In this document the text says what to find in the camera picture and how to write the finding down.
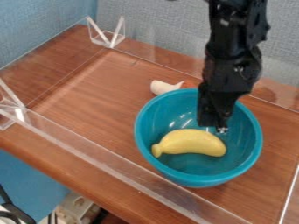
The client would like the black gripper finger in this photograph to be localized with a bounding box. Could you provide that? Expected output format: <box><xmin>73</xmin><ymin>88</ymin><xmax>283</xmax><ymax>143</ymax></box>
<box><xmin>198</xmin><ymin>84</ymin><xmax>219</xmax><ymax>127</ymax></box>
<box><xmin>211</xmin><ymin>92</ymin><xmax>239</xmax><ymax>133</ymax></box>

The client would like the white power strip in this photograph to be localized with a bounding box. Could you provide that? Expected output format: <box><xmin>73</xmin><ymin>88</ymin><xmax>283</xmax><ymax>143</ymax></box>
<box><xmin>46</xmin><ymin>192</ymin><xmax>101</xmax><ymax>224</ymax></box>

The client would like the clear acrylic back barrier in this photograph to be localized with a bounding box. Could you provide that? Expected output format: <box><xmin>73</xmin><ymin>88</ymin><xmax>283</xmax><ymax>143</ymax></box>
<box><xmin>115</xmin><ymin>38</ymin><xmax>299</xmax><ymax>112</ymax></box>

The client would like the clear acrylic barrier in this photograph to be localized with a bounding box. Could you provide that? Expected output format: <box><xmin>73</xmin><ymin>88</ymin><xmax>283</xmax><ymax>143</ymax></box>
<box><xmin>115</xmin><ymin>38</ymin><xmax>299</xmax><ymax>112</ymax></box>
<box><xmin>0</xmin><ymin>80</ymin><xmax>251</xmax><ymax>224</ymax></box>

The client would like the clear acrylic corner bracket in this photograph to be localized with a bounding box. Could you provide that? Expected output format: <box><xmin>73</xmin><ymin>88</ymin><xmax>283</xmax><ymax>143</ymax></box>
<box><xmin>87</xmin><ymin>17</ymin><xmax>127</xmax><ymax>49</ymax></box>

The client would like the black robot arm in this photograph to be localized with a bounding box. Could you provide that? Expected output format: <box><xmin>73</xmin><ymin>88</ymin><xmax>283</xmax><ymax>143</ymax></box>
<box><xmin>198</xmin><ymin>0</ymin><xmax>270</xmax><ymax>133</ymax></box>

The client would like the small orange object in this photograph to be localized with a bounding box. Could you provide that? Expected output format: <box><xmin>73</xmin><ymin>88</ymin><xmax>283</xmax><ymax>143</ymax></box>
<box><xmin>182</xmin><ymin>80</ymin><xmax>198</xmax><ymax>88</ymax></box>

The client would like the clear acrylic front barrier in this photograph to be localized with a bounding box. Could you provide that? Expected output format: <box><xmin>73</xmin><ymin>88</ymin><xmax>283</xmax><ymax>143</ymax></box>
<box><xmin>0</xmin><ymin>80</ymin><xmax>251</xmax><ymax>224</ymax></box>

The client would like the yellow toy banana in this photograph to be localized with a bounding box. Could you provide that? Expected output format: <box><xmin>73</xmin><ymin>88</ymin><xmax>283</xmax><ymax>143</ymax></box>
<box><xmin>153</xmin><ymin>129</ymin><xmax>227</xmax><ymax>158</ymax></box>

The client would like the white toy object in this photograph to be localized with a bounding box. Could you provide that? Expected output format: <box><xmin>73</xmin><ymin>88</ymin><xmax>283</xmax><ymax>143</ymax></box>
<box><xmin>151</xmin><ymin>80</ymin><xmax>183</xmax><ymax>95</ymax></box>

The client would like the blue plastic bowl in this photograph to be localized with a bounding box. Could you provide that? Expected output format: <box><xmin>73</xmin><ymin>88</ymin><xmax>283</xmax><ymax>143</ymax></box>
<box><xmin>135</xmin><ymin>88</ymin><xmax>263</xmax><ymax>188</ymax></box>

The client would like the black chair part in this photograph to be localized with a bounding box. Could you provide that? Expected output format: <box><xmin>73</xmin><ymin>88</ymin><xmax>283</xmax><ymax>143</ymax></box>
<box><xmin>0</xmin><ymin>185</ymin><xmax>37</xmax><ymax>224</ymax></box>

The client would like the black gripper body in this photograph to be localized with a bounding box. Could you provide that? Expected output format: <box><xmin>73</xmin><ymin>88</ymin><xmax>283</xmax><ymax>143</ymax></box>
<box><xmin>199</xmin><ymin>46</ymin><xmax>263</xmax><ymax>95</ymax></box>

